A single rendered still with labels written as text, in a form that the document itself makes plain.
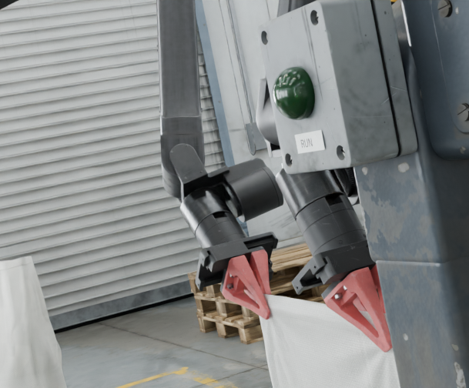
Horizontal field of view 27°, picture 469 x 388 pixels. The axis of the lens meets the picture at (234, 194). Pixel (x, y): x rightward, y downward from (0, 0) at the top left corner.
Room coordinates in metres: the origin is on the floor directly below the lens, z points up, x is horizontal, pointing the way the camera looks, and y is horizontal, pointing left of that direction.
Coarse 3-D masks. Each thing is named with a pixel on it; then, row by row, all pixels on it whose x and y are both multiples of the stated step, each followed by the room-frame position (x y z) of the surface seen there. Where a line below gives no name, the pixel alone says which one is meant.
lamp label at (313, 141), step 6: (306, 132) 0.54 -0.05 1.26; (312, 132) 0.54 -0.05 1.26; (318, 132) 0.53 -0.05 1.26; (300, 138) 0.55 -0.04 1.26; (306, 138) 0.54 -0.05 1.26; (312, 138) 0.54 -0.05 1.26; (318, 138) 0.53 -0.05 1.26; (300, 144) 0.55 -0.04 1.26; (306, 144) 0.55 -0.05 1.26; (312, 144) 0.54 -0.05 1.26; (318, 144) 0.53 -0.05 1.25; (300, 150) 0.55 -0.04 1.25; (306, 150) 0.55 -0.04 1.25; (312, 150) 0.54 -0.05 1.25; (318, 150) 0.53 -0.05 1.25
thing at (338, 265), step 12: (348, 252) 0.90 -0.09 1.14; (360, 252) 0.90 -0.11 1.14; (336, 264) 0.89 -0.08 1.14; (348, 264) 0.89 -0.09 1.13; (360, 264) 0.89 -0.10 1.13; (372, 264) 0.90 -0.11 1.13; (324, 276) 0.89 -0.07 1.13; (336, 276) 0.89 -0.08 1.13; (372, 276) 0.91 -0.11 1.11; (384, 312) 0.90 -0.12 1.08
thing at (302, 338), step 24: (288, 312) 1.09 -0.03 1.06; (312, 312) 1.02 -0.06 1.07; (360, 312) 0.93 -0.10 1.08; (264, 336) 1.16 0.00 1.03; (288, 336) 1.10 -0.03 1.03; (312, 336) 1.04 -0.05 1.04; (336, 336) 0.98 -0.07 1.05; (360, 336) 0.94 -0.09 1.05; (288, 360) 1.11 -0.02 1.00; (312, 360) 1.05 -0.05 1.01; (336, 360) 0.99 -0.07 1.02; (360, 360) 0.94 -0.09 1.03; (384, 360) 0.90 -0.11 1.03; (288, 384) 1.13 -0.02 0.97; (312, 384) 1.06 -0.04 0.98; (336, 384) 1.00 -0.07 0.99; (360, 384) 0.95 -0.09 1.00; (384, 384) 0.91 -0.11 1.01
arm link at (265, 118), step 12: (288, 0) 0.96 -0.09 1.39; (300, 0) 0.95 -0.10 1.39; (312, 0) 0.95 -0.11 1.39; (264, 84) 0.98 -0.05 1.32; (264, 96) 0.97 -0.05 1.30; (264, 108) 0.97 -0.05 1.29; (264, 120) 0.97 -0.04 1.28; (264, 132) 0.98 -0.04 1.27; (276, 132) 0.96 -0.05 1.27; (276, 144) 0.99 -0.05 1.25
